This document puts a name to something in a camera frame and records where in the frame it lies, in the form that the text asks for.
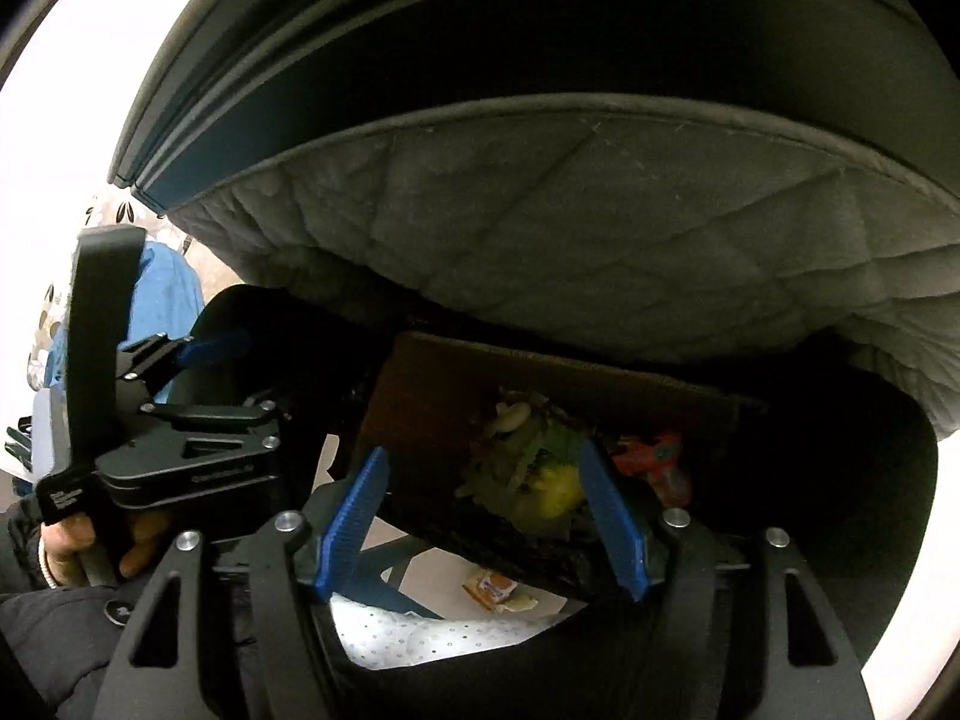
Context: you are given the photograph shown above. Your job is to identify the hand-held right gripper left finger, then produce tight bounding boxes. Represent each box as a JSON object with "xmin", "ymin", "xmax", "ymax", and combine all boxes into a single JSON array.
[{"xmin": 90, "ymin": 446, "xmax": 392, "ymax": 720}]

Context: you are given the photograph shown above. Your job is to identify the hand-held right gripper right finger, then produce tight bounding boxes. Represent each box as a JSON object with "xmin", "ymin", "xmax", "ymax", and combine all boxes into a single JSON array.
[{"xmin": 577, "ymin": 439, "xmax": 875, "ymax": 720}]

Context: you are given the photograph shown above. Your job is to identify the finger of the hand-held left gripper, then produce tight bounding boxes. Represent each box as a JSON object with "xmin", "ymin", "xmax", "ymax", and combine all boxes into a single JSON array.
[
  {"xmin": 116, "ymin": 330, "xmax": 254, "ymax": 391},
  {"xmin": 139, "ymin": 399, "xmax": 293, "ymax": 428}
]

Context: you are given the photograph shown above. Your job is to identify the green yellow toy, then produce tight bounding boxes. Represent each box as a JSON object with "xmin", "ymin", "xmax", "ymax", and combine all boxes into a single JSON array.
[{"xmin": 457, "ymin": 390, "xmax": 593, "ymax": 533}]

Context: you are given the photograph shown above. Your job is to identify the brown cardboard sheet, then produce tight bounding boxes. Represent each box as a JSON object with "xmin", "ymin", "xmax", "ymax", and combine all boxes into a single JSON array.
[{"xmin": 352, "ymin": 331, "xmax": 758, "ymax": 601}]

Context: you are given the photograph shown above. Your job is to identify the black plastic bag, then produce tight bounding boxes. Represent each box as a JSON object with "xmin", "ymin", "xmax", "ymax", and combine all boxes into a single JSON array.
[{"xmin": 184, "ymin": 289, "xmax": 938, "ymax": 720}]

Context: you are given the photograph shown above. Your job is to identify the person's left forearm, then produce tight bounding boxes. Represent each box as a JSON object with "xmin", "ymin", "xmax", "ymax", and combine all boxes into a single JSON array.
[{"xmin": 0, "ymin": 495, "xmax": 248, "ymax": 720}]

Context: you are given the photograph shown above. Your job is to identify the person's left hand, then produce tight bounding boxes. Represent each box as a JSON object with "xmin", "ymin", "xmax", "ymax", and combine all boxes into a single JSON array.
[{"xmin": 39, "ymin": 510, "xmax": 170, "ymax": 587}]

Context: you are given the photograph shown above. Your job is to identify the orange toy water gun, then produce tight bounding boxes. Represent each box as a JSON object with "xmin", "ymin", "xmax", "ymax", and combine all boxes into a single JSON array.
[{"xmin": 609, "ymin": 431, "xmax": 691, "ymax": 503}]

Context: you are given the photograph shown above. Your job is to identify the blue cloth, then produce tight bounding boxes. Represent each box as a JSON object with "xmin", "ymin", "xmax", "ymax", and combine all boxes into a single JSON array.
[{"xmin": 45, "ymin": 240, "xmax": 207, "ymax": 406}]

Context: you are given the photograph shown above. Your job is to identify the white dotted cloth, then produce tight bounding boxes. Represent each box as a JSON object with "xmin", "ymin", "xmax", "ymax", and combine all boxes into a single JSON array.
[{"xmin": 330, "ymin": 592, "xmax": 556, "ymax": 672}]

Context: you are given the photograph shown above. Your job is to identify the small snack wrapper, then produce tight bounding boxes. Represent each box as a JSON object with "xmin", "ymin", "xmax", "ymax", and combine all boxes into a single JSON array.
[{"xmin": 461, "ymin": 568, "xmax": 541, "ymax": 614}]

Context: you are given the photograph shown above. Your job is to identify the grey quilted cushion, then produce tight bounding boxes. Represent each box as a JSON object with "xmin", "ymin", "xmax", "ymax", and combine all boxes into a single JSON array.
[{"xmin": 169, "ymin": 94, "xmax": 960, "ymax": 443}]

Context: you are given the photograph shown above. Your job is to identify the dark grey furniture frame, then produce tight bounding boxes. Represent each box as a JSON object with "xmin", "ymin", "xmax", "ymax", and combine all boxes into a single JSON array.
[{"xmin": 109, "ymin": 0, "xmax": 960, "ymax": 211}]

